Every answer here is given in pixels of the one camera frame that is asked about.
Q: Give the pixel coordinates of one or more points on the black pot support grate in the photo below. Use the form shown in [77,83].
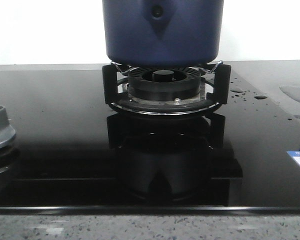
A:
[214,91]

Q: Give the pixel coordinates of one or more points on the dark blue pot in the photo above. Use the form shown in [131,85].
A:
[162,33]

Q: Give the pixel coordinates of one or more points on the black gas burner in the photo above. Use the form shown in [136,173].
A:
[156,84]

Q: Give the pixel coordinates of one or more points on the black glass gas stove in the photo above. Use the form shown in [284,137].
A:
[74,155]

